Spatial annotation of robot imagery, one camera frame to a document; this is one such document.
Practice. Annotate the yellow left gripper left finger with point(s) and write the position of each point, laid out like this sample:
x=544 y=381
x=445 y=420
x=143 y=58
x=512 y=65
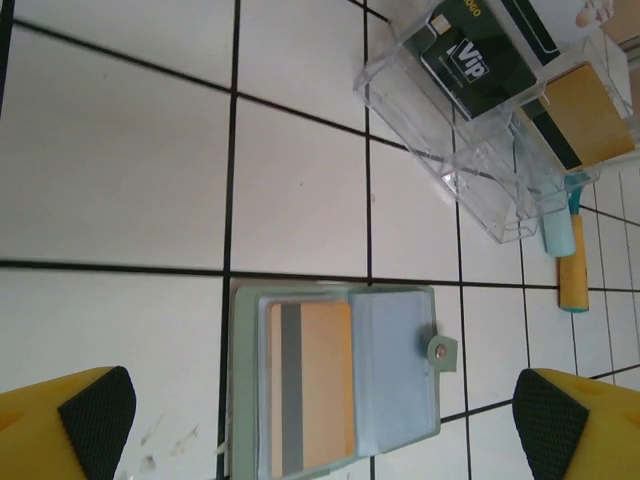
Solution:
x=35 y=430

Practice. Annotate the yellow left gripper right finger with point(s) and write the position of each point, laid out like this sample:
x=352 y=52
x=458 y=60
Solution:
x=600 y=430

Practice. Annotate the clear acrylic card organizer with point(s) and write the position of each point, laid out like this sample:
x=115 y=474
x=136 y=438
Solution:
x=480 y=190

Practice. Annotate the black card white Vip logo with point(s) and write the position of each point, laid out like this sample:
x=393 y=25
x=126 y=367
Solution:
x=480 y=80

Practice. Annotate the card with black magnetic stripe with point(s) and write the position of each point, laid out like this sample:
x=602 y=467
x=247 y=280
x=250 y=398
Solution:
x=530 y=30

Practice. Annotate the white picture card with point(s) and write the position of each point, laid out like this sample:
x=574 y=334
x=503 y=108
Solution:
x=572 y=20

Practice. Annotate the black card gold chip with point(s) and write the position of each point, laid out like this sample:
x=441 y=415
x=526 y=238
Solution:
x=425 y=35

